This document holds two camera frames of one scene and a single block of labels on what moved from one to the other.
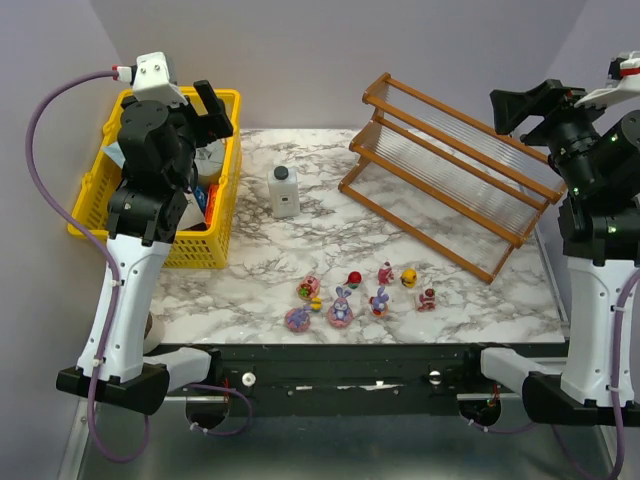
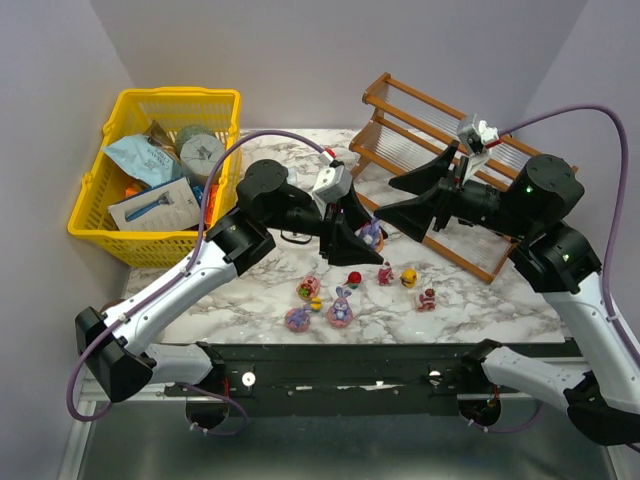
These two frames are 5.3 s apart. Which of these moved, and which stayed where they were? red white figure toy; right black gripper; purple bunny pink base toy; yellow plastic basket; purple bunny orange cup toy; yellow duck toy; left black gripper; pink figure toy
Moved: left black gripper; purple bunny orange cup toy; right black gripper
Stayed: purple bunny pink base toy; red white figure toy; yellow plastic basket; yellow duck toy; pink figure toy
